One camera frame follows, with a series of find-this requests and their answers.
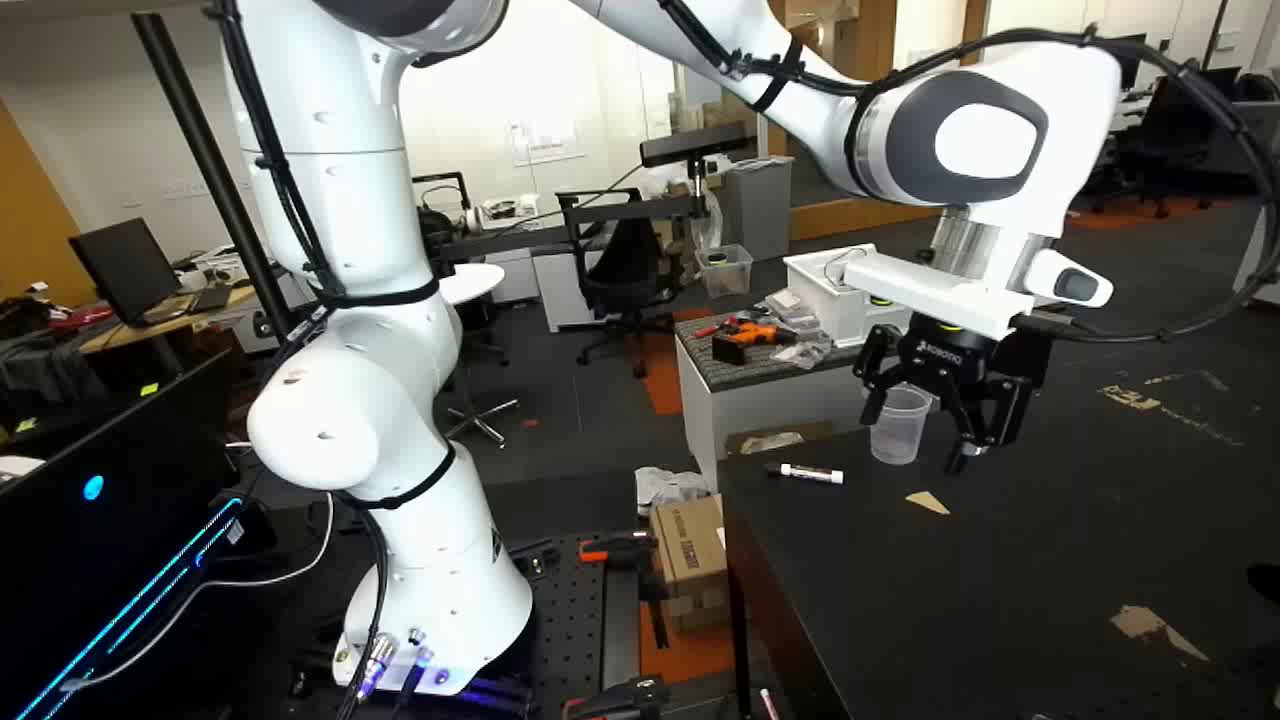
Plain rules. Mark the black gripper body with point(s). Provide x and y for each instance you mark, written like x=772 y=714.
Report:
x=955 y=362

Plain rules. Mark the translucent plastic cup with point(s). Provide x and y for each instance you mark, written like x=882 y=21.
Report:
x=902 y=431

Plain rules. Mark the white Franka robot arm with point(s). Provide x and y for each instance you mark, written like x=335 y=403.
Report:
x=385 y=403

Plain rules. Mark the tan triangular tape piece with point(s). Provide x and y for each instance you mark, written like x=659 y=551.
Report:
x=926 y=502

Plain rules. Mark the white marker with dark cap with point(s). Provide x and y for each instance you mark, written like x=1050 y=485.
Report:
x=808 y=474

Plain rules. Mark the small grey-topped white table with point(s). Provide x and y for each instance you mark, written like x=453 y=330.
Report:
x=747 y=403

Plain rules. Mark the white plastic bin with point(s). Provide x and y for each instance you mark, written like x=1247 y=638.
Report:
x=817 y=287

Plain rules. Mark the orange and black power tool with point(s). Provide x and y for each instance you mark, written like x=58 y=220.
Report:
x=747 y=336

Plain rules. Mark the translucent waste bin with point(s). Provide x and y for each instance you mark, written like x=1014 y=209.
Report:
x=729 y=268

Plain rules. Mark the crumpled white bag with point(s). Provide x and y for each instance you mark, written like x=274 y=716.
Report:
x=669 y=485

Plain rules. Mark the small brown cardboard box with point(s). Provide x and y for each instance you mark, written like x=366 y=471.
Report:
x=690 y=560

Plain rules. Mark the torn tan tape piece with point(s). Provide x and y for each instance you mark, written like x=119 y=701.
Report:
x=1155 y=626

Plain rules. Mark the black mesh office chair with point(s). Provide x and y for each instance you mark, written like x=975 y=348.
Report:
x=1185 y=140

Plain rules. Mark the black perforated breadboard base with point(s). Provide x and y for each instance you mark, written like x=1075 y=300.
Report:
x=571 y=626

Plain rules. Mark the round white table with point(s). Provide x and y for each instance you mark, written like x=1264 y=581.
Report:
x=473 y=280

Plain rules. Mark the black slanted pole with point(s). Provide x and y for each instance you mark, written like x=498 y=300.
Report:
x=214 y=172

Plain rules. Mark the dark desk monitor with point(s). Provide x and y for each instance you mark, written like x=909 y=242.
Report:
x=123 y=268

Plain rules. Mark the black computer with blue lights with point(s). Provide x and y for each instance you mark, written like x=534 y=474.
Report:
x=123 y=534

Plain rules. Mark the black camera bar on stand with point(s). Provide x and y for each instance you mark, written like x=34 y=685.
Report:
x=693 y=146

